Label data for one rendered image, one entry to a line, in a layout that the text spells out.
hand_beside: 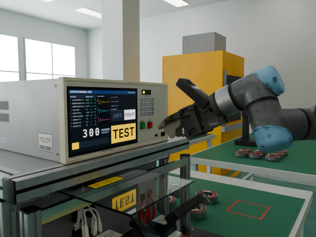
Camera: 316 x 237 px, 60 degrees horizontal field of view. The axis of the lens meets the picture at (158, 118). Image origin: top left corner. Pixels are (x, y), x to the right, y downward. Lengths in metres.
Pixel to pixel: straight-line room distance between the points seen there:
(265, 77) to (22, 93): 0.62
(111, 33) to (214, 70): 1.87
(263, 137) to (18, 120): 0.64
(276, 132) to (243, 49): 5.59
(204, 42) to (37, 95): 4.14
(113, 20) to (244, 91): 4.41
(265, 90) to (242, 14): 5.70
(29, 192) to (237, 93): 0.50
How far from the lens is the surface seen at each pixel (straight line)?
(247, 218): 1.31
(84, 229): 0.78
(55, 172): 0.64
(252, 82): 0.67
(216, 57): 4.34
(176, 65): 4.66
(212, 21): 6.57
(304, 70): 5.86
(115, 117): 0.78
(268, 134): 0.62
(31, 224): 0.62
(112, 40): 4.93
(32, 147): 0.80
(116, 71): 4.80
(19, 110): 0.84
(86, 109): 0.71
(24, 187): 0.61
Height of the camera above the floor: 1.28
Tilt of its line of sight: 5 degrees down
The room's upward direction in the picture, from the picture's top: straight up
